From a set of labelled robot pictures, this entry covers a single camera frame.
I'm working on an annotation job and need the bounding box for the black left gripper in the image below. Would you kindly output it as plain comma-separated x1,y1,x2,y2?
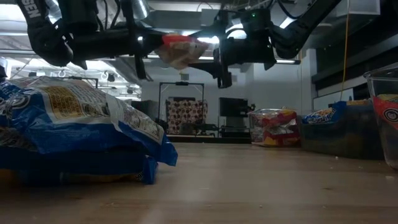
67,0,167,80

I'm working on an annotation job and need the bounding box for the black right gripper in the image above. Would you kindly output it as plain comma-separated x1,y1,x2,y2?
188,11,277,90

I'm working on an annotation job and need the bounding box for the blue Maruchan ramen packet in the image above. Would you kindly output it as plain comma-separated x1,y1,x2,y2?
0,146,159,187
0,75,179,167
345,98,373,107

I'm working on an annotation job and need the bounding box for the bright ceiling light panel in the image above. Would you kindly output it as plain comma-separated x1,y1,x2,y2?
182,23,246,44

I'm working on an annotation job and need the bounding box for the black monitor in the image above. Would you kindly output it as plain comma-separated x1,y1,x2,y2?
219,97,249,118

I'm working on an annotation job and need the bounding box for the white ceiling pipe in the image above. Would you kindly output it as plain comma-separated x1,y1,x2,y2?
146,55,301,65

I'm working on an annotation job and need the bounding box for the clear plastic container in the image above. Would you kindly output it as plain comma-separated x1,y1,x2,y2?
248,108,301,147
363,62,398,170

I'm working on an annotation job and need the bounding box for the dark translucent plastic bin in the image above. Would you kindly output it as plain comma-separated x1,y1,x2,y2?
297,101,386,160

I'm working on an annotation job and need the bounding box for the silver round ceiling duct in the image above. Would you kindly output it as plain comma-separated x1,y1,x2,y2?
132,0,150,20

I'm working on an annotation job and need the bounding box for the black metal cart frame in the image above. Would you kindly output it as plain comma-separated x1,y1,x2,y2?
158,81,206,138

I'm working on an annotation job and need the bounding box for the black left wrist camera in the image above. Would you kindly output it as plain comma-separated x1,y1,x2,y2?
57,0,100,35

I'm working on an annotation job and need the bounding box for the yellow hanging cable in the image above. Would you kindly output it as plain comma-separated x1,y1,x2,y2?
340,0,351,102

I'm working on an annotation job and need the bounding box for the grey rectangular ceiling duct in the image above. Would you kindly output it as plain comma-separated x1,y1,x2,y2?
335,0,381,18

